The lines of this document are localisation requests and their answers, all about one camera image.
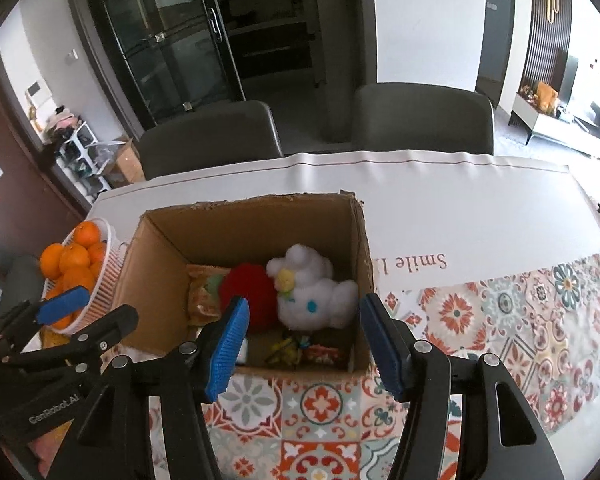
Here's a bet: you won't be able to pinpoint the pile of pink clothes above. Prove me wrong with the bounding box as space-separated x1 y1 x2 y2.
42 107 83 138

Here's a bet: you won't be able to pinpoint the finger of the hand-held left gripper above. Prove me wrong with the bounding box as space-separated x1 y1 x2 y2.
2 304 140 376
0 286 91 353

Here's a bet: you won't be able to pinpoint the patterned table runner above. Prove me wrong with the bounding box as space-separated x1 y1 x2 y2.
145 250 600 480

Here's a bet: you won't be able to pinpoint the clear plastic bag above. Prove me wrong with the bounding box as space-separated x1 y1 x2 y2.
87 140 126 176

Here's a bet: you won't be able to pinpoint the orange snack packet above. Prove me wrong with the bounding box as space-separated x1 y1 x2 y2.
186 264 231 328

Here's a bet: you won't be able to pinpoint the grey dining chair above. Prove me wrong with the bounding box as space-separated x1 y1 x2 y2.
137 100 284 181
351 83 496 156

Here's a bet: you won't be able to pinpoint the dark room door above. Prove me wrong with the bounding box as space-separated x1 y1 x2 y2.
475 0 516 108

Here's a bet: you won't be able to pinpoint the cardboard floor box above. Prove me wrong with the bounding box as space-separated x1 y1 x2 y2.
112 136 146 183

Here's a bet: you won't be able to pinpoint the white shoe rack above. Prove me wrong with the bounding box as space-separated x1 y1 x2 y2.
55 127 113 196

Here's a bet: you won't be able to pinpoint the pile of oranges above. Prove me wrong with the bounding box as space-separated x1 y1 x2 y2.
39 222 108 331

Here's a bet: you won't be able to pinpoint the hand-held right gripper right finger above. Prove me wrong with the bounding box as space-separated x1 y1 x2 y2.
359 292 566 480

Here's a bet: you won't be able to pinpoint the brown cardboard box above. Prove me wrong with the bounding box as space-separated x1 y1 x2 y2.
111 191 376 376

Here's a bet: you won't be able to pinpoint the small yellow toy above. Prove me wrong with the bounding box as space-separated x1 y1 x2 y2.
265 335 313 367

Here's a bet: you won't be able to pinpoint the brown door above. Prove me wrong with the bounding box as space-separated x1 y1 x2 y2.
0 52 93 311

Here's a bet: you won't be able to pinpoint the small red packet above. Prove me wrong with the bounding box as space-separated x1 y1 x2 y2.
302 344 346 365

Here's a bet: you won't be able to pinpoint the white ribbed fruit basket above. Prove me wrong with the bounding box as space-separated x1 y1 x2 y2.
40 217 131 336

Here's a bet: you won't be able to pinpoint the red plush strawberry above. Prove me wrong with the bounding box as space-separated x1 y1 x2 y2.
219 262 280 333

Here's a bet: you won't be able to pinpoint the black glass sliding doors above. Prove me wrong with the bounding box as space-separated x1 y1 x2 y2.
62 0 376 131

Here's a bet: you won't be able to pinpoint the white tv cabinet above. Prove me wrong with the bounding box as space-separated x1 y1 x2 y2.
510 92 600 161

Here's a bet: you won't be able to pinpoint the orange paper bag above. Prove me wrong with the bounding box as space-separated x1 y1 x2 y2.
535 81 561 113

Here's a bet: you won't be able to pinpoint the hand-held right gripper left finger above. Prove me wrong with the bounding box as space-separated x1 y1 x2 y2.
77 295 251 480

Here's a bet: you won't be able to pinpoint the white plush toy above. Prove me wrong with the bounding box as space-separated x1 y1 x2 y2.
266 244 359 331

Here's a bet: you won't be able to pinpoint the dark slatted wall panel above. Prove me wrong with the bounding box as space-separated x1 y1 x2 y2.
522 0 573 96

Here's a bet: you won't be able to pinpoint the dark side chair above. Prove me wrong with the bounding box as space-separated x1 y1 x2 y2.
2 255 46 306

